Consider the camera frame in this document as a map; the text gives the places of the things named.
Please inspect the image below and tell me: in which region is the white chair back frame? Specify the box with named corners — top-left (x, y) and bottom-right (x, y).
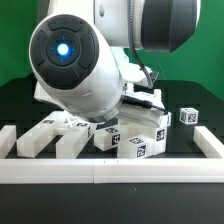
top-left (17, 111), bottom-right (97, 159)

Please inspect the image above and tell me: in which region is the grey hose cable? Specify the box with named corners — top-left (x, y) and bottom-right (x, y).
top-left (126, 0), bottom-right (155, 90)

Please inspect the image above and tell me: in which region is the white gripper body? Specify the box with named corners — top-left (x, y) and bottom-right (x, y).
top-left (34, 83), bottom-right (168, 128)

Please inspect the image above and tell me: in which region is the white U-shaped fence frame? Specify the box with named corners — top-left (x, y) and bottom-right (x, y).
top-left (0, 125), bottom-right (224, 184)

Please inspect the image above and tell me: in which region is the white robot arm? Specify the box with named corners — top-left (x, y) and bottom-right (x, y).
top-left (29, 0), bottom-right (201, 127)

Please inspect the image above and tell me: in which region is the white chair seat plate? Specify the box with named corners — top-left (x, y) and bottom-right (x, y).
top-left (123, 113), bottom-right (171, 156)

